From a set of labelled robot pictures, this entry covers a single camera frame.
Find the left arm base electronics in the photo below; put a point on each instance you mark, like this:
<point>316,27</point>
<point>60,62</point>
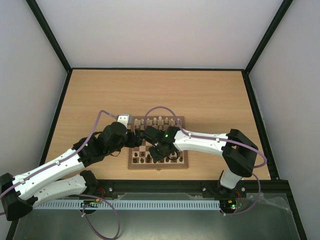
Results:
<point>89,206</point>

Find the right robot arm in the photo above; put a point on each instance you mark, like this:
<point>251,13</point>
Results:
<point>237,150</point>

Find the black aluminium frame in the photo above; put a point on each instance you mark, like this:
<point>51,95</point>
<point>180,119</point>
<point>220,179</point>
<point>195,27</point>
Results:
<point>274,185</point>

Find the grey slotted cable duct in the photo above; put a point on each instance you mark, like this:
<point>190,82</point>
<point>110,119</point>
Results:
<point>75,204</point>

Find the dark pieces front row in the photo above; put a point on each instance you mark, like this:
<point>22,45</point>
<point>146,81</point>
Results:
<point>138,160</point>

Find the white queen chess piece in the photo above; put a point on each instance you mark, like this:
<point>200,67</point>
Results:
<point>160,121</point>

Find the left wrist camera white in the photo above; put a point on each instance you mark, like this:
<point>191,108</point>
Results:
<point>125,119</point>

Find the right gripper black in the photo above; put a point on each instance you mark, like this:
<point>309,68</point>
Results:
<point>157,150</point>

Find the dark pieces row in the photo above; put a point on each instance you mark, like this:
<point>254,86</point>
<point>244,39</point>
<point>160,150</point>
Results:
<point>145,154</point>
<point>138,160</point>

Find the dark pieces back row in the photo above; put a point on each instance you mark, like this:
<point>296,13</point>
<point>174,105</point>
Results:
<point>145,154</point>

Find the wooden chess board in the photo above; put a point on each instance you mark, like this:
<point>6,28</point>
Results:
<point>145,146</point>

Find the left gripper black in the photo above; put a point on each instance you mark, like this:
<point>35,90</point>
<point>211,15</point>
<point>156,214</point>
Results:
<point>132,143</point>

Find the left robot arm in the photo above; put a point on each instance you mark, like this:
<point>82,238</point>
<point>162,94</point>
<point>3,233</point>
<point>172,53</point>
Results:
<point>66,174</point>

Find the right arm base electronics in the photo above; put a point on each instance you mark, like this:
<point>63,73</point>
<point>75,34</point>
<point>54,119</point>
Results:
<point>233,205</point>

